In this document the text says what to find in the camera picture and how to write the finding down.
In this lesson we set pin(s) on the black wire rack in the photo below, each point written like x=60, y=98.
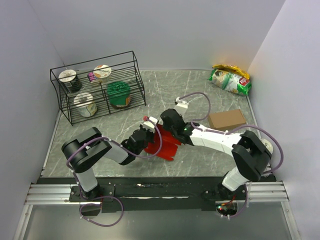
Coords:
x=124, y=67

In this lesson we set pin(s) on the foil lid dark cup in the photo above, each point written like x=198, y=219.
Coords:
x=69, y=79

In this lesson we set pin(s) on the yellow chips bag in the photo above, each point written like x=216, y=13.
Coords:
x=232, y=69

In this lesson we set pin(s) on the red paper box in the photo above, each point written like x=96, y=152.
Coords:
x=169, y=145

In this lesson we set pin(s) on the aluminium frame rail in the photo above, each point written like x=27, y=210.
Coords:
x=252, y=220

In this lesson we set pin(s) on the white cup lower shelf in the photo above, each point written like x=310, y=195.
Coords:
x=85, y=104

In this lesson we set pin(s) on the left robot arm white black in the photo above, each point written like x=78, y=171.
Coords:
x=87, y=148

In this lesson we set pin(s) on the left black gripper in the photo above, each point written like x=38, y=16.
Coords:
x=151, y=133

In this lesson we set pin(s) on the green chips bag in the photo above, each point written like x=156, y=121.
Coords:
x=230, y=82

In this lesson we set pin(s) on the small purple white cup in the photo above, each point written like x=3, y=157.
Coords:
x=91, y=77

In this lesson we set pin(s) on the white yogurt cup orange label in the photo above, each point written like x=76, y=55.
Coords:
x=102, y=73

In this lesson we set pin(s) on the green lidded jar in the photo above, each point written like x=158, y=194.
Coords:
x=119, y=94

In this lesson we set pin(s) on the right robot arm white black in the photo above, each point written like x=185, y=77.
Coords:
x=250, y=153

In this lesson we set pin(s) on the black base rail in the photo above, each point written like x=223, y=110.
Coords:
x=151, y=193

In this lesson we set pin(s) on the brown cardboard box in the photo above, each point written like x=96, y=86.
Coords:
x=226, y=120

